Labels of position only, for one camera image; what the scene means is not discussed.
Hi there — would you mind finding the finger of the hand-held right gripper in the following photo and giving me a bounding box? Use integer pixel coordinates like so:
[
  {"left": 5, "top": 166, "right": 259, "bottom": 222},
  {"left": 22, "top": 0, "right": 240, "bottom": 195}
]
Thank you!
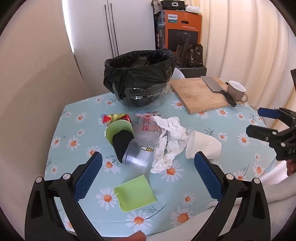
[
  {"left": 258, "top": 107, "right": 296, "bottom": 130},
  {"left": 246, "top": 125, "right": 289, "bottom": 147}
]

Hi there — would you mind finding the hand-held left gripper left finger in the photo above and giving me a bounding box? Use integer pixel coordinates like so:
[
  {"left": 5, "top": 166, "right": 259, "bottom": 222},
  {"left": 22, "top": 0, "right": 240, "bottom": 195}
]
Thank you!
[{"left": 25, "top": 151, "right": 105, "bottom": 241}]

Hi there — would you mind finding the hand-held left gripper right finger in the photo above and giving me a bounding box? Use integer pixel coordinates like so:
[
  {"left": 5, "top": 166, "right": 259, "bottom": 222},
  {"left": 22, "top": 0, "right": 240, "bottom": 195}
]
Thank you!
[{"left": 192, "top": 151, "right": 271, "bottom": 241}]

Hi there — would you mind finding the white paper cup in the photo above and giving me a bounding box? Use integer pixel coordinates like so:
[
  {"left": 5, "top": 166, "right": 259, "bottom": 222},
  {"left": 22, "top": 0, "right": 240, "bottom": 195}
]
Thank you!
[{"left": 185, "top": 130, "right": 222, "bottom": 160}]

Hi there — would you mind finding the green square paper lid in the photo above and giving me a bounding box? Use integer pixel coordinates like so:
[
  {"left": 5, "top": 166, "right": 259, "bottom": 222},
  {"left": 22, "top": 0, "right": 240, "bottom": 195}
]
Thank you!
[{"left": 113, "top": 174, "right": 158, "bottom": 212}]

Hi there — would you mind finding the clear plastic cup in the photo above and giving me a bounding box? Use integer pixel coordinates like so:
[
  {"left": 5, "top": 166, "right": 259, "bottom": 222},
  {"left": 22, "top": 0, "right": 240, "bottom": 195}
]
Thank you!
[{"left": 122, "top": 111, "right": 162, "bottom": 175}]

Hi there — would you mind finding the green paper cup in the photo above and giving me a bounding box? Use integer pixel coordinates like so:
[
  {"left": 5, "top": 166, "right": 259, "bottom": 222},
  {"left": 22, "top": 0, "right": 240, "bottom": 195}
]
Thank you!
[{"left": 105, "top": 119, "right": 136, "bottom": 153}]

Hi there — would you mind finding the red yellow snack wrapper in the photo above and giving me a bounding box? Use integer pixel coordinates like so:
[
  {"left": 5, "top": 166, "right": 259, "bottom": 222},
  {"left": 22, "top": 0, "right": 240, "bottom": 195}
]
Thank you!
[{"left": 101, "top": 113, "right": 132, "bottom": 126}]

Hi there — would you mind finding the white tissue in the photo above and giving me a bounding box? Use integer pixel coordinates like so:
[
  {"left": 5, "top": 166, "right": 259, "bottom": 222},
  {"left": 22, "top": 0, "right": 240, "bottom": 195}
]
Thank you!
[{"left": 150, "top": 116, "right": 192, "bottom": 174}]

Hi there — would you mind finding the clear bin with black bag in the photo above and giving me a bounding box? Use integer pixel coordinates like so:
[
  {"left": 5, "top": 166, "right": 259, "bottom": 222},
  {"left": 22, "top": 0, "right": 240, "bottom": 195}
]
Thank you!
[{"left": 103, "top": 49, "right": 176, "bottom": 109}]

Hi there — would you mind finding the person's right forearm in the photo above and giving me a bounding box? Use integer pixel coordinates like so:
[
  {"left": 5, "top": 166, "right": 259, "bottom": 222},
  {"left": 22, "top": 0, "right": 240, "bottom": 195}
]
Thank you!
[{"left": 260, "top": 160, "right": 296, "bottom": 204}]

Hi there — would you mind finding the person's right hand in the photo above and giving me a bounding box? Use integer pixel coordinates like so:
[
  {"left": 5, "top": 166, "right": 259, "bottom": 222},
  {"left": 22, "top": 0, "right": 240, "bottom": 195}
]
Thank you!
[{"left": 286, "top": 159, "right": 296, "bottom": 176}]

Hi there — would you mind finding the person's left hand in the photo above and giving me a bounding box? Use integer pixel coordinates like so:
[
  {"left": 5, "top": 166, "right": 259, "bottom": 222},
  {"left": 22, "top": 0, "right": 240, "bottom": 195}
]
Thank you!
[{"left": 125, "top": 232, "right": 147, "bottom": 241}]

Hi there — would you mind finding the light blue daisy tablecloth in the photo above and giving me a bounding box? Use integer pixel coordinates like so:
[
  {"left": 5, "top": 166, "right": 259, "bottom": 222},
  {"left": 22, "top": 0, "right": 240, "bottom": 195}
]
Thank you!
[{"left": 45, "top": 91, "right": 278, "bottom": 237}]

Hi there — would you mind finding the cream curtain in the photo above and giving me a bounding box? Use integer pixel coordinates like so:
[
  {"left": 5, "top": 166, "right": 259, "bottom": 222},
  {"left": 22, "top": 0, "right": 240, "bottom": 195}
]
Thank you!
[{"left": 196, "top": 0, "right": 296, "bottom": 121}]

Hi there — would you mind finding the wooden cutting board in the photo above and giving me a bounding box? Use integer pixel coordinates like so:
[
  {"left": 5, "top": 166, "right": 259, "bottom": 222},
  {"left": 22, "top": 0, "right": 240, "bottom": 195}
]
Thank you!
[{"left": 170, "top": 77, "right": 237, "bottom": 115}]

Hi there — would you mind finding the black suitcase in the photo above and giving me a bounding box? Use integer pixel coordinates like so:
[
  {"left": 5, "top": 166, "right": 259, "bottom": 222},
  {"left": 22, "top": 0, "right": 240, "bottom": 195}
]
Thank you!
[{"left": 177, "top": 65, "right": 207, "bottom": 79}]

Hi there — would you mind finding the white chair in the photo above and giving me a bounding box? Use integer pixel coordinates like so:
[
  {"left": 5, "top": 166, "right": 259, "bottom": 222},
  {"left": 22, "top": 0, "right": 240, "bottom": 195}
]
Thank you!
[{"left": 172, "top": 68, "right": 186, "bottom": 80}]

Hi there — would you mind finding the brown suede bag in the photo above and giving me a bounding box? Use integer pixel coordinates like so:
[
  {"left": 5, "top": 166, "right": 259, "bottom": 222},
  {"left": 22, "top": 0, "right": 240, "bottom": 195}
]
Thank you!
[{"left": 176, "top": 44, "right": 204, "bottom": 67}]

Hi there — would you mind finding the orange cardboard box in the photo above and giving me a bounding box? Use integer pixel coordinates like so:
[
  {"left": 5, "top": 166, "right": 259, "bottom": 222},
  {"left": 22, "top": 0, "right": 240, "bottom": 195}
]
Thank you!
[{"left": 154, "top": 10, "right": 202, "bottom": 56}]

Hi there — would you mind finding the white pouch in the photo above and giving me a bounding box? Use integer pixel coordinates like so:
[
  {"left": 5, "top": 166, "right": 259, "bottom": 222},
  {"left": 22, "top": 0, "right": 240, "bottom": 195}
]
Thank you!
[{"left": 186, "top": 5, "right": 201, "bottom": 15}]

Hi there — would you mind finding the black handbag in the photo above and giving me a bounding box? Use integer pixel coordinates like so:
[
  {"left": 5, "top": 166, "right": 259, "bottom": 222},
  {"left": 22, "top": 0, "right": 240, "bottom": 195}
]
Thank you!
[{"left": 161, "top": 0, "right": 186, "bottom": 11}]

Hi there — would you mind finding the white wardrobe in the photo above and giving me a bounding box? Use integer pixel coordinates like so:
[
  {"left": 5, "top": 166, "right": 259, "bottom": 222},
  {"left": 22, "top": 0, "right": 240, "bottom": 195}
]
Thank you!
[{"left": 62, "top": 0, "right": 156, "bottom": 64}]

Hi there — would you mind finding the cleaver with black handle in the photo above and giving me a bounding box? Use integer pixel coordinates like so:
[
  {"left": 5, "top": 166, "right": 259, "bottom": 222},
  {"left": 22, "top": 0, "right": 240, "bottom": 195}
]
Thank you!
[{"left": 200, "top": 76, "right": 237, "bottom": 107}]

